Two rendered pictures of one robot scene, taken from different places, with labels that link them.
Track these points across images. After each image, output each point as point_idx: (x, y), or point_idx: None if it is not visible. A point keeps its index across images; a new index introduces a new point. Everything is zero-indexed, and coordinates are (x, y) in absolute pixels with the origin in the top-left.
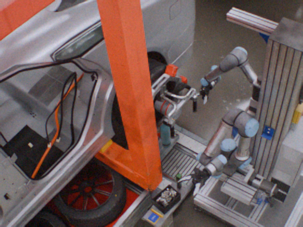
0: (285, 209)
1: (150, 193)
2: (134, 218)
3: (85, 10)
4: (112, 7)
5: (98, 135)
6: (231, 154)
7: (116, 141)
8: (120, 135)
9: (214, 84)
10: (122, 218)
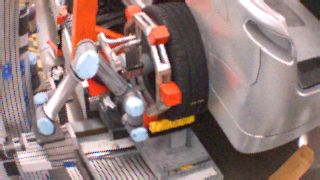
0: (3, 172)
1: (100, 123)
2: (77, 86)
3: None
4: None
5: (143, 6)
6: None
7: (219, 140)
8: (225, 145)
9: (124, 121)
10: None
